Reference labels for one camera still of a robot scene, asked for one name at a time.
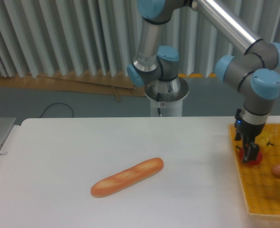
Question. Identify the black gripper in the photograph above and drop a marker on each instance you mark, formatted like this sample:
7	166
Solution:
250	131

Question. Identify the red toy bell pepper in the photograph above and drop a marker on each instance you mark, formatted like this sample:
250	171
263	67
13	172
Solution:
253	162

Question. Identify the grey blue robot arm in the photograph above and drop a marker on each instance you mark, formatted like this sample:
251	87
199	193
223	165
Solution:
155	67

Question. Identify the yellow toy bell pepper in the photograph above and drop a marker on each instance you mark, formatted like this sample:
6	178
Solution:
264	140

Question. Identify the yellow woven basket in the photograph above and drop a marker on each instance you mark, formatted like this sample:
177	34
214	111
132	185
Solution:
261	188

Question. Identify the toy baguette bread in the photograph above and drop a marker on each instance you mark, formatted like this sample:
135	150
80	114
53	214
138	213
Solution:
127	178

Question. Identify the brown cardboard sheet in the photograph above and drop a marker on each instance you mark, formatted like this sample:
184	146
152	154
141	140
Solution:
117	85

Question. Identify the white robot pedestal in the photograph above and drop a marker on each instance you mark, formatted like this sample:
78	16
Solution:
166	97

